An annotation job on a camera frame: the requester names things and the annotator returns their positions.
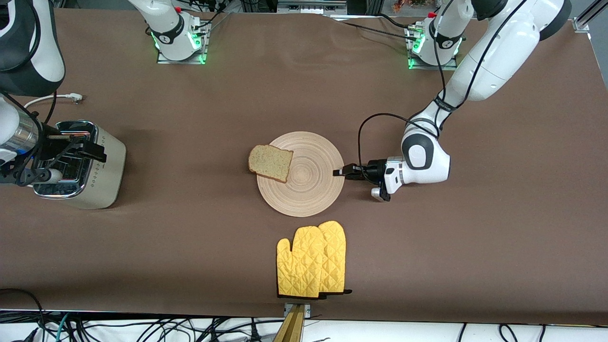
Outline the round wooden plate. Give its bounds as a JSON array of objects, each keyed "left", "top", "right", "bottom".
[{"left": 256, "top": 132, "right": 344, "bottom": 218}]

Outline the slice of brown bread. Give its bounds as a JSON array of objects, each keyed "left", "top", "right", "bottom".
[{"left": 248, "top": 145, "right": 294, "bottom": 184}]

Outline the cream and chrome toaster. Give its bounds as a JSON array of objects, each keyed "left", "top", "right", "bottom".
[{"left": 33, "top": 120, "right": 127, "bottom": 209}]

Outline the yellow quilted oven mitt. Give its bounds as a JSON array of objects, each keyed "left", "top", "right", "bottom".
[
  {"left": 277, "top": 226, "right": 329, "bottom": 300},
  {"left": 317, "top": 220, "right": 353, "bottom": 296}
]

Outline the wooden beam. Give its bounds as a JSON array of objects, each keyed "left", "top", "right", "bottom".
[{"left": 272, "top": 304, "right": 304, "bottom": 342}]

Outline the orange background object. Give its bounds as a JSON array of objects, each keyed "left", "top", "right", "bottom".
[{"left": 392, "top": 0, "right": 428, "bottom": 12}]

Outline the grey metal box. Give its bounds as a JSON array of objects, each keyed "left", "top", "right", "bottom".
[{"left": 277, "top": 0, "right": 347, "bottom": 14}]

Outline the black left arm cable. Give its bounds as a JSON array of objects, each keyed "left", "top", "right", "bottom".
[{"left": 357, "top": 0, "right": 530, "bottom": 168}]

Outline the white toaster power cable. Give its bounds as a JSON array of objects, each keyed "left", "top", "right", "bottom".
[{"left": 24, "top": 93, "right": 85, "bottom": 109}]

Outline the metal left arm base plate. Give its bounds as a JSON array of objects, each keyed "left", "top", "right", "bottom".
[{"left": 406, "top": 26, "right": 459, "bottom": 71}]

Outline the black cable to arm base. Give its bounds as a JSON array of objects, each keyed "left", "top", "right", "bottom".
[{"left": 332, "top": 13, "right": 421, "bottom": 43}]

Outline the small metal bracket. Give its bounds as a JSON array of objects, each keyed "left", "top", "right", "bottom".
[{"left": 284, "top": 303, "right": 312, "bottom": 318}]

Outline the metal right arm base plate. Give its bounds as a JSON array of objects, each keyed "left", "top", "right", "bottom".
[{"left": 157, "top": 21, "right": 210, "bottom": 65}]

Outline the black looped floor cable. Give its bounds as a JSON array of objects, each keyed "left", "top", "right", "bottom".
[{"left": 0, "top": 288, "right": 46, "bottom": 342}]

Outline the teal cable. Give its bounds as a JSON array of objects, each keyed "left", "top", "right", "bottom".
[{"left": 54, "top": 313, "right": 72, "bottom": 342}]

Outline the aluminium frame profile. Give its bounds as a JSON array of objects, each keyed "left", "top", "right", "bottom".
[{"left": 572, "top": 0, "right": 608, "bottom": 33}]

